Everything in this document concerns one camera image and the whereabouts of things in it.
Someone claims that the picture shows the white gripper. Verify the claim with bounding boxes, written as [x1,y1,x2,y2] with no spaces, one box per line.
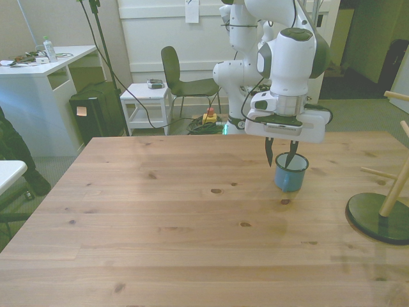
[243,108,332,169]

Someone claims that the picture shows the blue enamel mug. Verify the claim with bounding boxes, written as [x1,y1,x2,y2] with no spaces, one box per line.
[274,152,310,193]

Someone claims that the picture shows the wooden mug tree black base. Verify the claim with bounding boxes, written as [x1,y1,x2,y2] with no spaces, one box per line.
[345,90,409,246]

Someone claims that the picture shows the yellow emergency stop button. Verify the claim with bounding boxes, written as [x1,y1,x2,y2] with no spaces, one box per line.
[202,107,219,126]

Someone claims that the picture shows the dark green chair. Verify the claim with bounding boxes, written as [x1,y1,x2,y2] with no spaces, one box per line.
[160,45,222,119]

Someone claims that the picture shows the white side stool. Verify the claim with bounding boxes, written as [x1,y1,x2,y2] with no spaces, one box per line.
[120,82,172,137]

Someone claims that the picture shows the white paper sheet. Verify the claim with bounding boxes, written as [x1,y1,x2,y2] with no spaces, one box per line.
[185,0,201,24]

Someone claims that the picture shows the black case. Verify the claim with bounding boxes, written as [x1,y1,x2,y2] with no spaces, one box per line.
[68,81,129,145]

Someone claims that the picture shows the clear plastic bottle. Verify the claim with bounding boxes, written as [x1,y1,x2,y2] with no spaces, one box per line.
[42,35,59,63]

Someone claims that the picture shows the white desk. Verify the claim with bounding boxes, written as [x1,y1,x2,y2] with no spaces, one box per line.
[0,45,106,158]

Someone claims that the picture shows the person leg dark trousers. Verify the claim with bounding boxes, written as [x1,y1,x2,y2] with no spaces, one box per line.
[0,105,52,196]

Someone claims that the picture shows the white rounded table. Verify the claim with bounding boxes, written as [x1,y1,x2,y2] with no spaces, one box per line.
[0,159,28,196]

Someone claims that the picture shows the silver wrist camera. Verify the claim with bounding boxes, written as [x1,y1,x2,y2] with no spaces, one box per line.
[255,116,304,132]

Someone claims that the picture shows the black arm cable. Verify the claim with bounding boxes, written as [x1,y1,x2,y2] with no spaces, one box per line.
[240,72,279,125]

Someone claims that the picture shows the black floor cable bundle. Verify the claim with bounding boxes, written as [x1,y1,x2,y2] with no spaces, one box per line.
[186,117,225,136]

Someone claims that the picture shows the black stand cable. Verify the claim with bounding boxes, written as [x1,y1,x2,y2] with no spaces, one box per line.
[79,0,207,130]

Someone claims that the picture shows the black camera stand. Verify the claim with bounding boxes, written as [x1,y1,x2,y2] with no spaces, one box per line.
[75,0,131,138]

